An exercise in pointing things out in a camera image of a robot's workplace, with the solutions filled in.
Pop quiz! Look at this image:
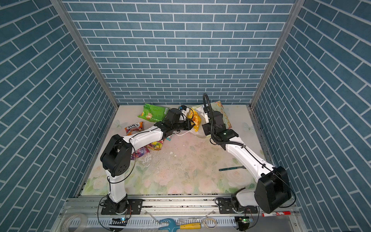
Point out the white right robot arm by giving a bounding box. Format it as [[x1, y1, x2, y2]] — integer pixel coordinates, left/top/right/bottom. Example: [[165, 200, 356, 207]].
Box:
[[202, 109, 291, 213]]

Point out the yellow chips bag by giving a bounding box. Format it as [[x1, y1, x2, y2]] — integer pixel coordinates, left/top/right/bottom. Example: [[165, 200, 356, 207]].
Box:
[[187, 108, 202, 132]]

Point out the rubber band loop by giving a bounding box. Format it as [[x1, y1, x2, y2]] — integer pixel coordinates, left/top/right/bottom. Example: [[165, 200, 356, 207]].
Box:
[[201, 217, 218, 229]]

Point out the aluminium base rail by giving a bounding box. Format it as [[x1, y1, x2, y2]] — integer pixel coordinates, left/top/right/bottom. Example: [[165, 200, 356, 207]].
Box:
[[52, 194, 306, 232]]

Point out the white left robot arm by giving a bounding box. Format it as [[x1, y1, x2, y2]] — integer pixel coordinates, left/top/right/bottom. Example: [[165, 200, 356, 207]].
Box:
[[100, 105, 195, 215]]

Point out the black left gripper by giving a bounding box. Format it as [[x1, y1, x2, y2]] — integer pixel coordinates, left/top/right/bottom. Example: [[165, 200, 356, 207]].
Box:
[[170, 117, 196, 131]]

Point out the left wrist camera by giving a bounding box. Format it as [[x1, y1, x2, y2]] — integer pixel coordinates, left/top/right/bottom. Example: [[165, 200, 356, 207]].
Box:
[[178, 105, 188, 111]]

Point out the floral paper gift bag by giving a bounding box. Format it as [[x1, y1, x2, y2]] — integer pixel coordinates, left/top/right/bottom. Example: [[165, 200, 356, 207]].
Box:
[[179, 101, 232, 138]]

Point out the red white marker pen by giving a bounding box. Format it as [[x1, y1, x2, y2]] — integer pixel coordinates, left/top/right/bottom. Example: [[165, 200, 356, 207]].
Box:
[[262, 211, 291, 217]]

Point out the aluminium corner post right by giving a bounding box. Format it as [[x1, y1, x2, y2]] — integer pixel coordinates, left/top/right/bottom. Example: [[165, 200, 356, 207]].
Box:
[[250, 0, 305, 110]]

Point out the purple Fox's berries candy bag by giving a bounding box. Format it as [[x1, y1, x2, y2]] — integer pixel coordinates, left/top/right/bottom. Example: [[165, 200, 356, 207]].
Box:
[[130, 147, 150, 160]]

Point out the teal handled fork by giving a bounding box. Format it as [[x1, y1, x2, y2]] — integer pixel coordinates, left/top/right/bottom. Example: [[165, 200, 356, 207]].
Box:
[[219, 166, 246, 172]]

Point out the clear tape roll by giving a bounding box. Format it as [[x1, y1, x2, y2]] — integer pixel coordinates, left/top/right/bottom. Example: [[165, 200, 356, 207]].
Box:
[[59, 214, 88, 232]]

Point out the green chips bag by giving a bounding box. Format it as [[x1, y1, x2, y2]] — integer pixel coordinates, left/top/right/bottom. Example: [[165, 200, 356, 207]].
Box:
[[138, 103, 169, 123]]

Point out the aluminium corner post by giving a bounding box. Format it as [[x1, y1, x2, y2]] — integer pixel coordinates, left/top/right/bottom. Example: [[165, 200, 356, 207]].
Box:
[[50, 0, 119, 110], [250, 0, 305, 110]]

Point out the aluminium corner post left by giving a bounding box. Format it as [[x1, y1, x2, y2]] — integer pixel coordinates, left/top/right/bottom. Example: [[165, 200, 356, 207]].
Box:
[[50, 0, 119, 110]]

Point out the teal yellow handled tool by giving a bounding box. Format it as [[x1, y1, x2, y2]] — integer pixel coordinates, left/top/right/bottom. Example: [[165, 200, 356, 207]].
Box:
[[158, 218, 202, 232]]

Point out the orange Fox's fruits candy bag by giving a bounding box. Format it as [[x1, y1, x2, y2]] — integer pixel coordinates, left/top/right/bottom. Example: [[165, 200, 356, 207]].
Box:
[[125, 121, 144, 135]]

